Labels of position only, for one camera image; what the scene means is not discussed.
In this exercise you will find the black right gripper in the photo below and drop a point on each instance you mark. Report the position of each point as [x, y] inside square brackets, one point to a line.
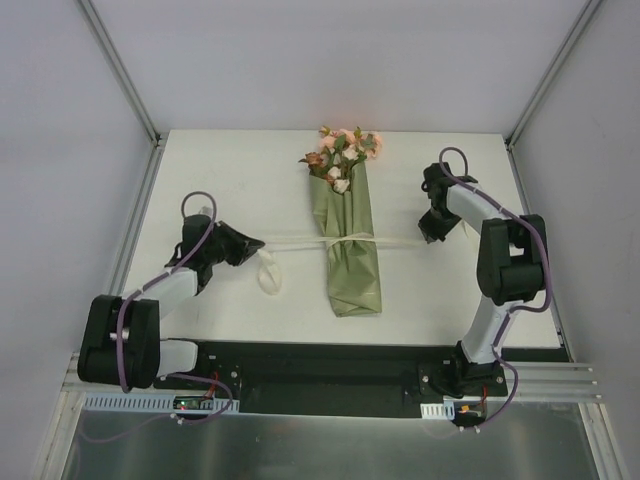
[433, 223]

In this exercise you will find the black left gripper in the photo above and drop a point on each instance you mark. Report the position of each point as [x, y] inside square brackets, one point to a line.
[228, 245]

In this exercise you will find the green and orange wrapping paper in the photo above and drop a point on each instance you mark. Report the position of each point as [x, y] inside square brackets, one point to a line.
[345, 219]

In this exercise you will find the pink rose flower branch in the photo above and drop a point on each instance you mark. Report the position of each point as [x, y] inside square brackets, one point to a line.
[352, 146]

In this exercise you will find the cream rose flower branch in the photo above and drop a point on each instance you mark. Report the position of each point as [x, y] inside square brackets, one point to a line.
[340, 168]

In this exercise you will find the brown rose flower branch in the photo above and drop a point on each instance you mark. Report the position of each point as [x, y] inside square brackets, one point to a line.
[317, 164]

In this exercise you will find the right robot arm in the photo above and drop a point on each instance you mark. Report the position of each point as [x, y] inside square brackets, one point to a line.
[509, 273]

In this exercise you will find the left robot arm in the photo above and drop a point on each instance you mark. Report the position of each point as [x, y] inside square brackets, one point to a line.
[122, 343]

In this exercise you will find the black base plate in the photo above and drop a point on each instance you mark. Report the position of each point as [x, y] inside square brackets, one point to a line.
[323, 379]

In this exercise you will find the right white cable duct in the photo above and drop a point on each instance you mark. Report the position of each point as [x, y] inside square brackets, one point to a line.
[450, 410]

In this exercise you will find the white cable duct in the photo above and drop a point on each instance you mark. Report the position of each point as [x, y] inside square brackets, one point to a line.
[450, 410]
[158, 403]

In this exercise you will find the aluminium front rail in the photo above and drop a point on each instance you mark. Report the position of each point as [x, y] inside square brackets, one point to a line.
[557, 382]

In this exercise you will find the left white cable duct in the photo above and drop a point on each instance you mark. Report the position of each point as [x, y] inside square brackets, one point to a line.
[158, 403]

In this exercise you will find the left aluminium frame post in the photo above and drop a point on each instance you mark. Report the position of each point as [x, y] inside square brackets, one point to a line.
[113, 59]

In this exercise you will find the aluminium frame post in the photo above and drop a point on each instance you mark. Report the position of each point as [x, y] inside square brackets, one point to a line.
[113, 59]
[576, 32]

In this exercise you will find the right aluminium frame post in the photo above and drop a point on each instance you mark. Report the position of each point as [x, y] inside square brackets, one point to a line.
[576, 32]

